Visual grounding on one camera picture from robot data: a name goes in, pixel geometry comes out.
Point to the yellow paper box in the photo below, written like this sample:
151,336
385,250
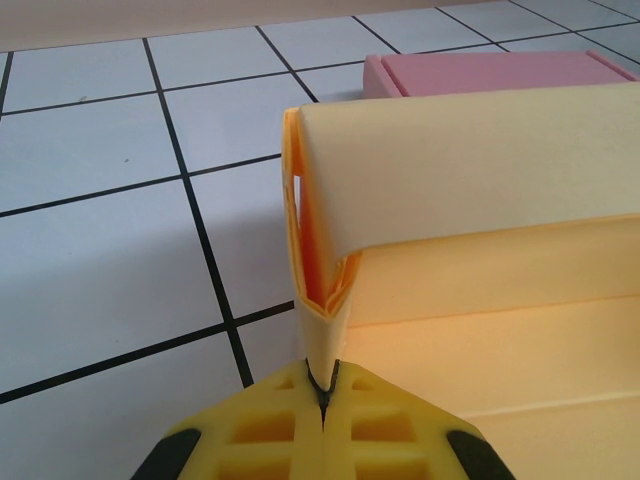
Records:
475,165

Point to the pink paper box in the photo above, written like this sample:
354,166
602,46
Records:
490,72

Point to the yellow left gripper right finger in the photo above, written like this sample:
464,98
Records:
390,435

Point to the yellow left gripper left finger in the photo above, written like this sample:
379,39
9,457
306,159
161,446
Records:
270,435

